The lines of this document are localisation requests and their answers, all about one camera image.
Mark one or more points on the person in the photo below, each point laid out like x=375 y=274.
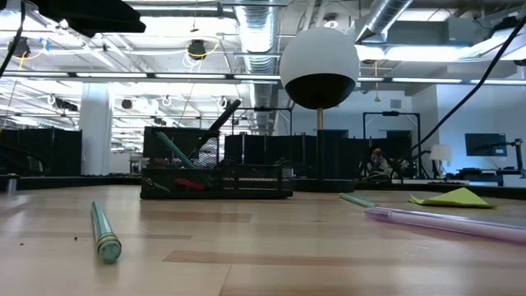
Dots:
x=376 y=162

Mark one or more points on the black partition wall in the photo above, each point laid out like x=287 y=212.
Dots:
x=267 y=152
x=41 y=152

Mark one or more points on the silver ventilation duct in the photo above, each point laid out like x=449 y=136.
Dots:
x=386 y=14
x=257 y=37

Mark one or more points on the black aluminium table frame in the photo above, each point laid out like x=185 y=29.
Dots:
x=61 y=182

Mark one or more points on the teal pen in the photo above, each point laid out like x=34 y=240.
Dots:
x=174 y=150

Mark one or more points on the red pen in organizer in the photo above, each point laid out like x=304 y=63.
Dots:
x=189 y=184

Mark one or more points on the purple pen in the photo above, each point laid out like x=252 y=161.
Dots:
x=452 y=224

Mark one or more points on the silver metal post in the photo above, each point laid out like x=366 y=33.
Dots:
x=12 y=185

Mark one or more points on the white shade table lamp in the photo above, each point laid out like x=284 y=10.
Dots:
x=440 y=152

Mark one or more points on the black metal stand frame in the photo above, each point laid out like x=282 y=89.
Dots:
x=390 y=113

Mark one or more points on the white globe lamp black base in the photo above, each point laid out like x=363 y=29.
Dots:
x=318 y=53

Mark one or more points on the dark office desk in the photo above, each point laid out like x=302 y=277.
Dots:
x=485 y=172

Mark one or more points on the dark wall monitor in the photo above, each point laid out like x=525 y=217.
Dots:
x=485 y=144

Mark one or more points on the black mesh desk organizer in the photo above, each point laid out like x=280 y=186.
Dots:
x=255 y=181

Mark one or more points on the white building pillar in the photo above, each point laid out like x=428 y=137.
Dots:
x=96 y=131

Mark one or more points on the green sticky note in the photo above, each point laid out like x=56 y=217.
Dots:
x=456 y=199

